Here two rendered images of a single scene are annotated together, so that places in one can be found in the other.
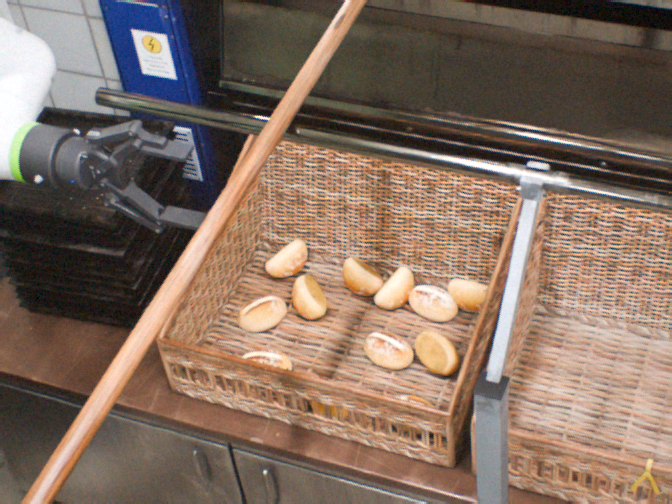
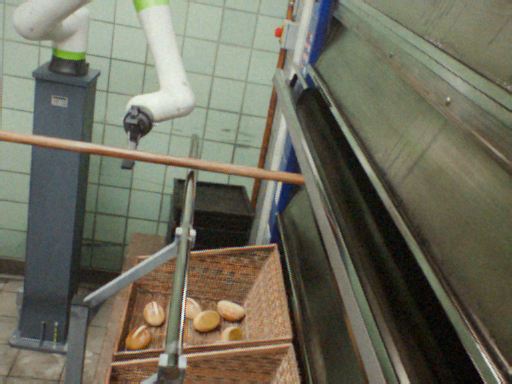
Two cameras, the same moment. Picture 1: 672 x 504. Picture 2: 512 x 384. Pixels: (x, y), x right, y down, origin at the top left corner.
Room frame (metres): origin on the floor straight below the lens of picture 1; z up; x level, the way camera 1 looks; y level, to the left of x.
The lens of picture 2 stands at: (0.63, -1.51, 1.86)
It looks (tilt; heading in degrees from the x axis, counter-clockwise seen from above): 22 degrees down; 55
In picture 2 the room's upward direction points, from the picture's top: 11 degrees clockwise
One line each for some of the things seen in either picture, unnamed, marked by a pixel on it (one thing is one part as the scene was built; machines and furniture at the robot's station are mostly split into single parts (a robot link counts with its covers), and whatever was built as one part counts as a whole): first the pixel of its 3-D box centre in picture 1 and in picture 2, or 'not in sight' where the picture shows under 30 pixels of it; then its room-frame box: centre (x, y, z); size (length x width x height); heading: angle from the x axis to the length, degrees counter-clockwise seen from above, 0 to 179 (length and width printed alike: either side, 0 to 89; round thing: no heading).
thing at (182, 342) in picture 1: (348, 284); (202, 312); (1.55, -0.01, 0.72); 0.56 x 0.49 x 0.28; 62
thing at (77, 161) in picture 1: (96, 167); (135, 128); (1.41, 0.33, 1.20); 0.09 x 0.07 x 0.08; 62
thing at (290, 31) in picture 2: not in sight; (290, 34); (2.18, 0.71, 1.46); 0.10 x 0.07 x 0.10; 63
